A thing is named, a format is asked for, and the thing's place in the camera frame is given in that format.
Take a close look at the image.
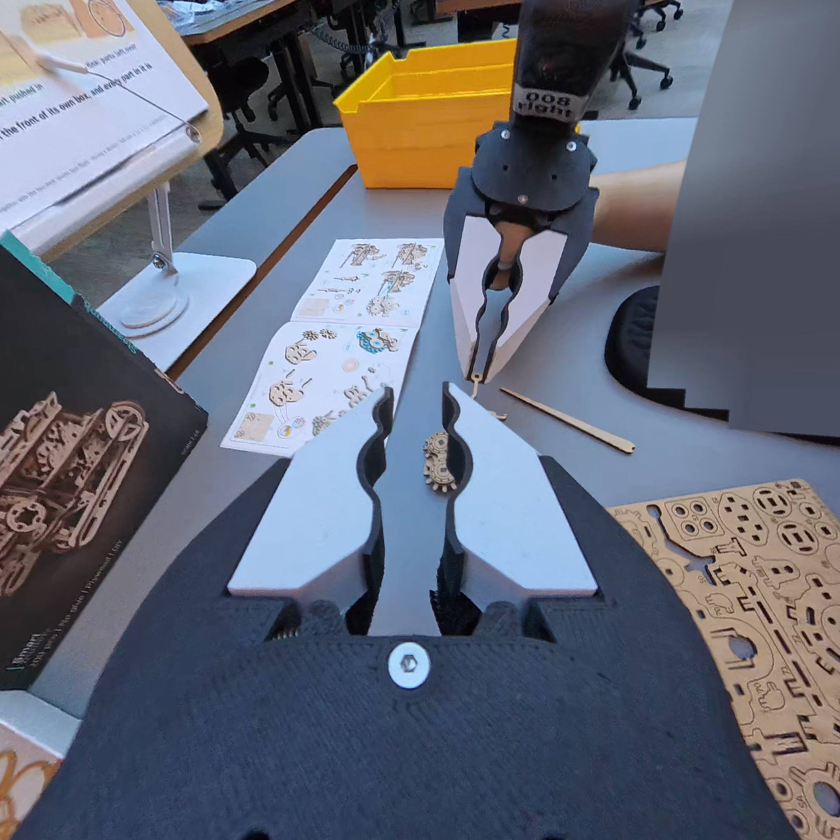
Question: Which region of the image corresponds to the flat wooden stick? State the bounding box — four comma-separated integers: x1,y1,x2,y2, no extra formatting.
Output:
500,387,636,455

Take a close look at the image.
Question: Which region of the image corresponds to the white document stand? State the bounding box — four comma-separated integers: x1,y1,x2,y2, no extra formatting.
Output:
0,0,258,342

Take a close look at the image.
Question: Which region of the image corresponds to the metal page clip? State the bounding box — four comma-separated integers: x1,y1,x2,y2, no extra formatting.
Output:
39,52,203,144

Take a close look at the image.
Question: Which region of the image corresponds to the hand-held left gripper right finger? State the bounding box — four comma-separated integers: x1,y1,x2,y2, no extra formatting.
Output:
441,382,600,618

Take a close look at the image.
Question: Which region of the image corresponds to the wooden gear assembly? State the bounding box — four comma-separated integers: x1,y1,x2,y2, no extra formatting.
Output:
420,430,468,496

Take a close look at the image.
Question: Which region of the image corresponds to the printed instruction sheet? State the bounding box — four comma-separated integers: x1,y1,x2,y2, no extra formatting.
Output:
0,0,211,227

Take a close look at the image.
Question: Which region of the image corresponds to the black office chair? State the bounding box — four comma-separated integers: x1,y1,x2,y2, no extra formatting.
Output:
607,0,683,111
197,56,316,204

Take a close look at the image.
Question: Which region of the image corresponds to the laser-cut wooden parts sheet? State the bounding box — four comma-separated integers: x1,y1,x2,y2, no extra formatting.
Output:
607,479,840,840

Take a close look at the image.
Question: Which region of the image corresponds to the brown-edged table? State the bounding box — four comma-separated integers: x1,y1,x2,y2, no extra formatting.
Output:
180,0,460,132

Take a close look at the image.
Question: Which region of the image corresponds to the yellow plastic bin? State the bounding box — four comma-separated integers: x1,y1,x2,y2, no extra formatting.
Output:
332,38,585,191

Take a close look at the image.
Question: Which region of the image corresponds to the illustrated instruction booklet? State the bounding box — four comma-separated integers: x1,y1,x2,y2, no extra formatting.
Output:
220,238,446,459

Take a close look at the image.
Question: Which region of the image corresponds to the black model kit box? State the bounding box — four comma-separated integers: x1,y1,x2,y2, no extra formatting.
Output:
0,246,210,691

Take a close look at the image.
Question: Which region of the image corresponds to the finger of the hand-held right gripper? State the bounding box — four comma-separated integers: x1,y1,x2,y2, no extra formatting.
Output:
481,230,570,386
449,214,509,385

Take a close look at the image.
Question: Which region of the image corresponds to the black padded rest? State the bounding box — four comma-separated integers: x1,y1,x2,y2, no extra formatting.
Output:
604,285,729,421

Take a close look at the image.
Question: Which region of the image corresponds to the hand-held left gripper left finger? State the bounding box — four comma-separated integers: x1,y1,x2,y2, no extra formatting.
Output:
226,386,395,621

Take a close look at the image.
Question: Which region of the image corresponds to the person's right forearm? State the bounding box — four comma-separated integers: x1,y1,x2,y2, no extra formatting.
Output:
587,159,690,256

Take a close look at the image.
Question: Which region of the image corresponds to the white cardboard box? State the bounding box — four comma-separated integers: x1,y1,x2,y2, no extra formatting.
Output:
0,689,83,840

